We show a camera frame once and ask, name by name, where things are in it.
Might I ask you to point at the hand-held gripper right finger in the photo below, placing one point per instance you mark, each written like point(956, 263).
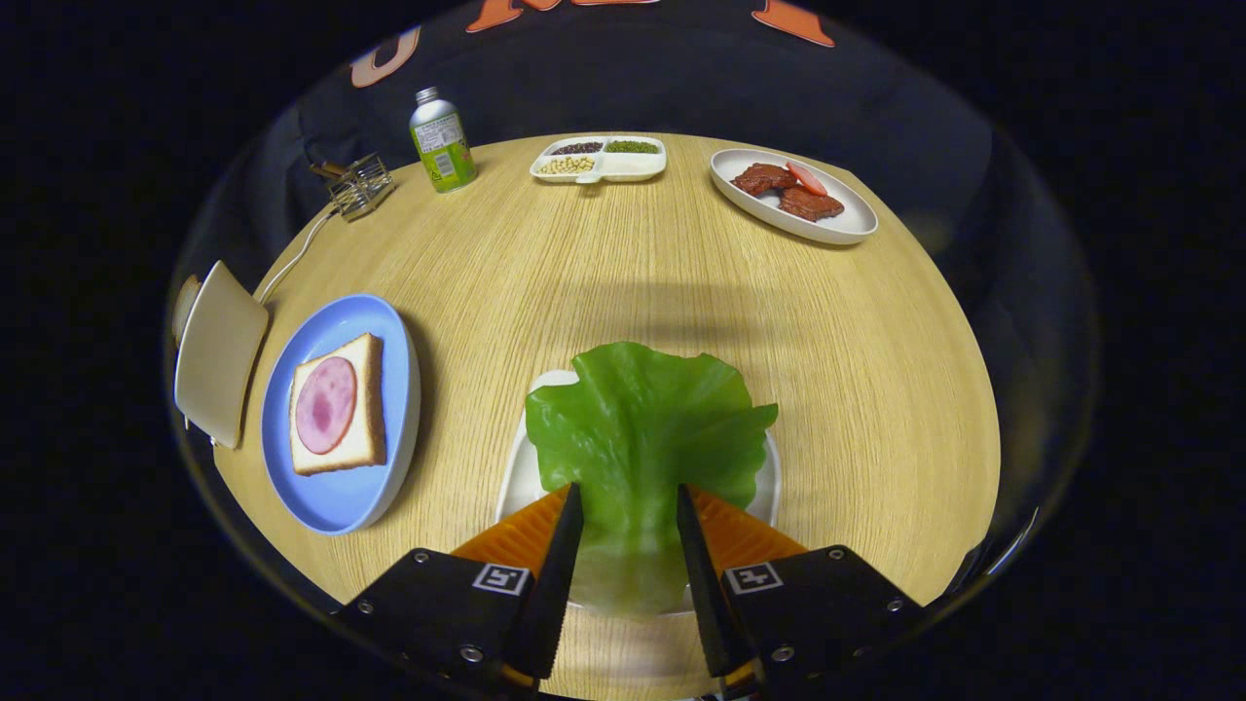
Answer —
point(703, 584)

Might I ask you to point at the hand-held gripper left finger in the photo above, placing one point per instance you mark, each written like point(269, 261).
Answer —
point(560, 584)

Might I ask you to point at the green lettuce leaf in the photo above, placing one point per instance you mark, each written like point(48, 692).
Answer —
point(633, 438)

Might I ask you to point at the small white plate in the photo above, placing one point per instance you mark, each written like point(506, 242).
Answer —
point(516, 487)

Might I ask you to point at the blue round plate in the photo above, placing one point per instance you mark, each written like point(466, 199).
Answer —
point(341, 497)

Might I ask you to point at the white bread slice under ham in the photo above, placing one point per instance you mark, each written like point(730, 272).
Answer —
point(370, 389)

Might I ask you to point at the pink ham slice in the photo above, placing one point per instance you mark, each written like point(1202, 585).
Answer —
point(325, 404)

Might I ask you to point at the white oval plate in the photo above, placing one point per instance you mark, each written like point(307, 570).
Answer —
point(847, 219)

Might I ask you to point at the brown meat piece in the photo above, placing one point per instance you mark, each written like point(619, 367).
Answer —
point(810, 203)
point(762, 178)

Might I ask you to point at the white toaster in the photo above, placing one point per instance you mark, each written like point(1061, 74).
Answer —
point(219, 360)

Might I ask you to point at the yellow soybeans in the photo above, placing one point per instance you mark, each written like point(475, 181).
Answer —
point(567, 166)

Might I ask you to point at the red sausage slice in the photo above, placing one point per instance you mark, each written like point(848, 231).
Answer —
point(806, 177)

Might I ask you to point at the white divided dish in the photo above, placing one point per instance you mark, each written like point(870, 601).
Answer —
point(633, 167)

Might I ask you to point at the dark red beans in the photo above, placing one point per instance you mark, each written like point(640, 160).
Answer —
point(577, 148)

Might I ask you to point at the green mung beans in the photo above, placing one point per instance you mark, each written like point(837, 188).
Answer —
point(633, 146)

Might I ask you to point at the green label metal bottle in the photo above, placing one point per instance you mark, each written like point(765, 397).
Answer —
point(443, 146)

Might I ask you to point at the brown wooden stick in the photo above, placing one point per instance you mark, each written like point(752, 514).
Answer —
point(331, 166)
point(324, 172)

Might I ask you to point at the black backdrop cloth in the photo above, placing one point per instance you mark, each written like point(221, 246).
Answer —
point(681, 78)

